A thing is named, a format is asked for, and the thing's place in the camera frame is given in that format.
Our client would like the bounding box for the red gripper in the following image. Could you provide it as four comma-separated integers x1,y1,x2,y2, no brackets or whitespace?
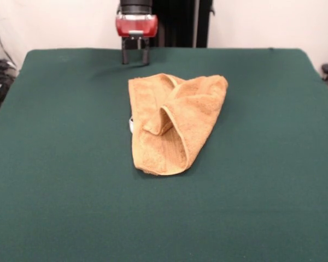
114,14,160,67

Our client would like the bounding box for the dark green table cloth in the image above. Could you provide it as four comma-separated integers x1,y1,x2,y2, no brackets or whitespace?
0,47,328,262

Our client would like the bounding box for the tan terry towel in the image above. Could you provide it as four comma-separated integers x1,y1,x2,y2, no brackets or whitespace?
127,72,229,177

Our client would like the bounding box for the black stand frame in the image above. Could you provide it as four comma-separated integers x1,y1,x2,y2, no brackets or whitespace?
116,0,215,50

